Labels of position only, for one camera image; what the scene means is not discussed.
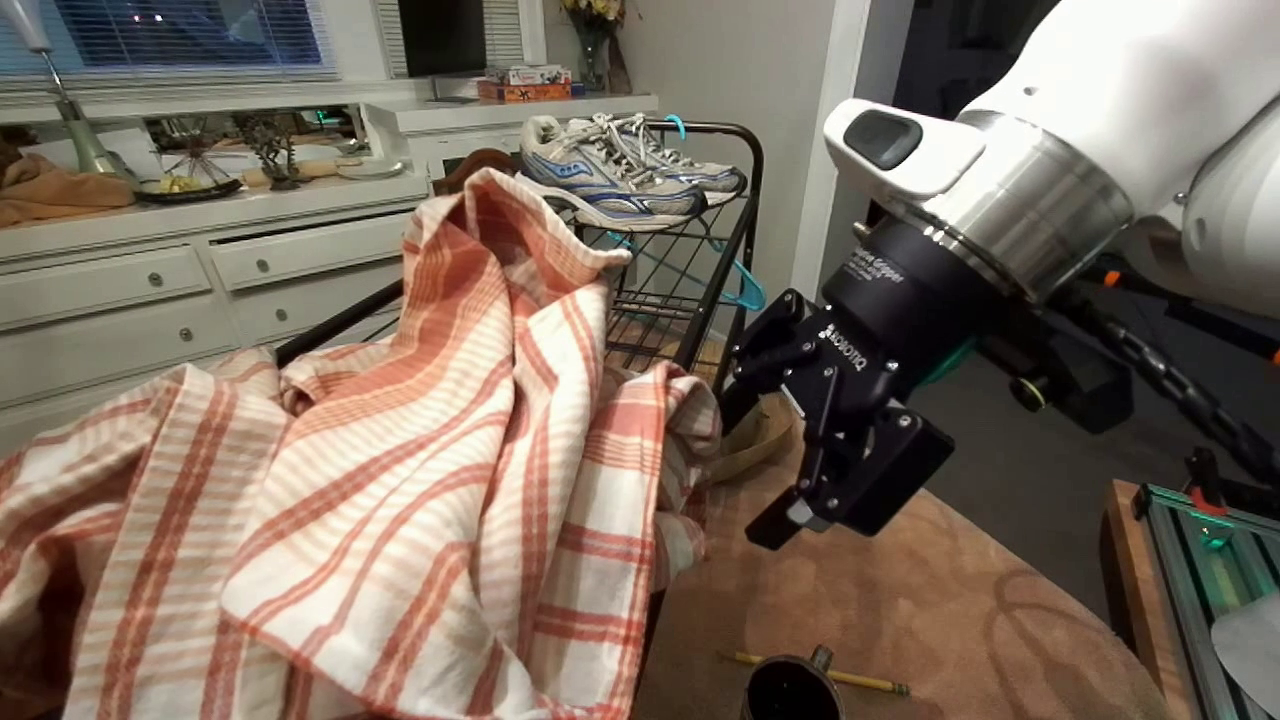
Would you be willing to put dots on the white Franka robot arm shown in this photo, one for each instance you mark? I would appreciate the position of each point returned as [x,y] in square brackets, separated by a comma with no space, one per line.
[1144,104]

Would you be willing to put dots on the dark shallow dish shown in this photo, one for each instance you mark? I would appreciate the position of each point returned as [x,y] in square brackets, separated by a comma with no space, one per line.
[186,190]

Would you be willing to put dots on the red white plaid blanket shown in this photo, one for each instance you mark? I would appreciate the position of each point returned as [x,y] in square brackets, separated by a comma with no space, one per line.
[401,504]

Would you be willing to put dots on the white drawer dresser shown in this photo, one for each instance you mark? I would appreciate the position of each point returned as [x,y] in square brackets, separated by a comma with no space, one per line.
[161,284]

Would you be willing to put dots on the black cup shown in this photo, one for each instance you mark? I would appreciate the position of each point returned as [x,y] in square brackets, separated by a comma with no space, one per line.
[792,699]

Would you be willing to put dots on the teal plastic clothes hanger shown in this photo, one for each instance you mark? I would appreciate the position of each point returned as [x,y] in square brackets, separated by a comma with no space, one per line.
[750,288]
[678,126]

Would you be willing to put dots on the black tripod arm orange joints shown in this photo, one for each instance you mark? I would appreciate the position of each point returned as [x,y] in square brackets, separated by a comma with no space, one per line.
[1175,387]

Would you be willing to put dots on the brown cloth on dresser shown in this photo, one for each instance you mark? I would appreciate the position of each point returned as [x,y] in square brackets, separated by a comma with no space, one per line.
[60,193]

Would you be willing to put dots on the window with white frame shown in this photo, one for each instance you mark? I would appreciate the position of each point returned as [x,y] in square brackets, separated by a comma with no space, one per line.
[161,29]

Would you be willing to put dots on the glass lamp base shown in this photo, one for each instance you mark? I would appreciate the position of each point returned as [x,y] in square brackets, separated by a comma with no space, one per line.
[81,126]

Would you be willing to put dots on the dark wooden chair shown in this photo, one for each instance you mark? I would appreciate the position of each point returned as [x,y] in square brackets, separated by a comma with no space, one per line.
[483,164]

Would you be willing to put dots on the aluminium rail robot base frame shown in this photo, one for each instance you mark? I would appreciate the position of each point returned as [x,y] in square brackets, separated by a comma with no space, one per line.
[1222,560]

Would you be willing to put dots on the tan brimmed hat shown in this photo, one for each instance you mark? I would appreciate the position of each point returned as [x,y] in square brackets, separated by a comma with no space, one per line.
[763,446]

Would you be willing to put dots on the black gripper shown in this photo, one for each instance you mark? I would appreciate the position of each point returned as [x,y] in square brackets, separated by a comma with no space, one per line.
[907,307]

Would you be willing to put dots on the vase with flowers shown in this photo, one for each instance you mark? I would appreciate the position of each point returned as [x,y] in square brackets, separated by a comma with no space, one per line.
[593,44]

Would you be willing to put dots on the white running sneaker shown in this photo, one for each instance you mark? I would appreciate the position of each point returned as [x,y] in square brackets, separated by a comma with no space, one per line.
[613,174]
[695,164]

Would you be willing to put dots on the orange small box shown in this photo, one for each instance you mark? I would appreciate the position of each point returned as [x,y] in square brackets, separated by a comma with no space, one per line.
[525,86]

